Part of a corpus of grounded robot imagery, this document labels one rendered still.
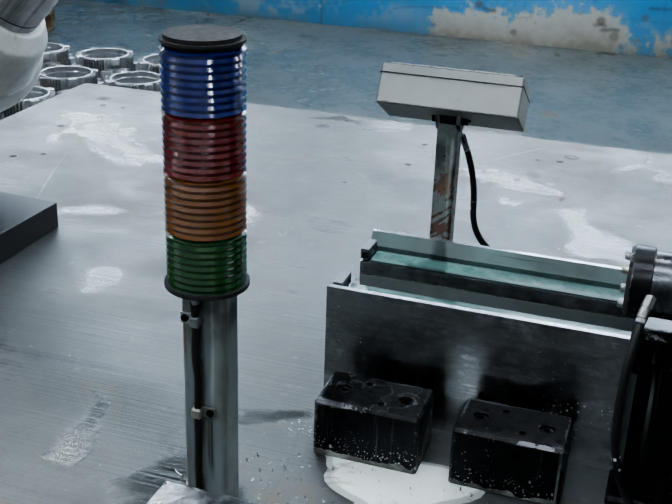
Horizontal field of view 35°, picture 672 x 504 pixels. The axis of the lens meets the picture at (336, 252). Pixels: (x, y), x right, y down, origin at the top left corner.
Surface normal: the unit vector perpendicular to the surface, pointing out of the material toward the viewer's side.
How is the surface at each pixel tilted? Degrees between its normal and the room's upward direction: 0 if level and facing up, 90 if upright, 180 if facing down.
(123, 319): 0
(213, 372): 90
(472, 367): 90
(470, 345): 90
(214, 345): 90
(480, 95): 61
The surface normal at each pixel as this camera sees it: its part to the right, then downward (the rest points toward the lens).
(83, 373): 0.03, -0.92
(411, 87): -0.27, -0.11
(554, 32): -0.31, 0.37
